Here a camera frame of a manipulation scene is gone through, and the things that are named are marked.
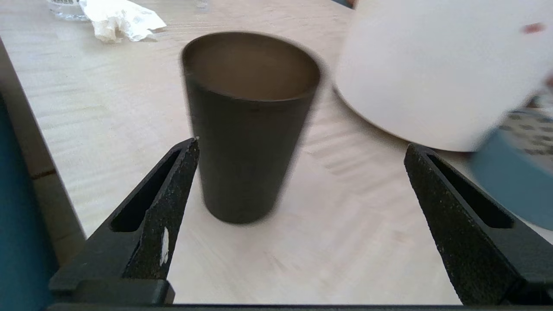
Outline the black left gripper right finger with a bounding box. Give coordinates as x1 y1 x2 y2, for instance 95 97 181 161
404 143 553 306

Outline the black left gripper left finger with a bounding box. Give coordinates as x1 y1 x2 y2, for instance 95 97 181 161
48 137 200 305

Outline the black plastic cup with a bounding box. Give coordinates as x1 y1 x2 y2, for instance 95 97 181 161
181 31 322 225

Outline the large round perforated drip tray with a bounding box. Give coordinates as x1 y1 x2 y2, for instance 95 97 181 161
469 108 553 232

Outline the blue-grey upholstered booth bench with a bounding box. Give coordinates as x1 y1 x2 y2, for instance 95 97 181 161
0 93 59 311

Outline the large dark tea dispenser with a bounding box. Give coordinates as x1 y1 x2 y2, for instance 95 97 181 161
335 0 553 152

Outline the crumpled white tissue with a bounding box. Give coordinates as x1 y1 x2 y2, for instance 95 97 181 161
79 0 167 44

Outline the clear plastic bottle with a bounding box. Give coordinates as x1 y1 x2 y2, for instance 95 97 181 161
47 0 91 22

